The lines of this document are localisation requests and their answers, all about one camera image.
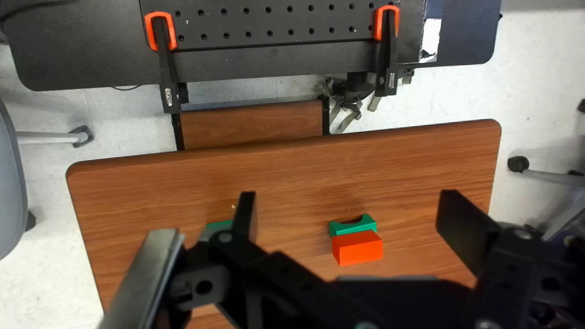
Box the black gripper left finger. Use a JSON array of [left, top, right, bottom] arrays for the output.
[[231, 191, 257, 246]]

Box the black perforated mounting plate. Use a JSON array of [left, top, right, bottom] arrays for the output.
[[0, 0, 502, 91]]

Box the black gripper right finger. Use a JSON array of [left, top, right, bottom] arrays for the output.
[[436, 189, 502, 286]]

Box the green arch block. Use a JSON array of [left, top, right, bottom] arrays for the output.
[[328, 213, 379, 237]]

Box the orange-handled black clamp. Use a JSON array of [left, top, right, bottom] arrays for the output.
[[372, 3, 401, 98], [143, 10, 187, 113]]

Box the black chair base leg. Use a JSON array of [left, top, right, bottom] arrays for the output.
[[507, 155, 585, 186]]

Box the grey office chair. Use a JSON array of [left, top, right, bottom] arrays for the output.
[[0, 100, 94, 259]]

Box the orange rectangular block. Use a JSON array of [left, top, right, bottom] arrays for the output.
[[332, 231, 385, 266]]

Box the green cylinder block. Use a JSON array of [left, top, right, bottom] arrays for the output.
[[200, 219, 233, 241]]

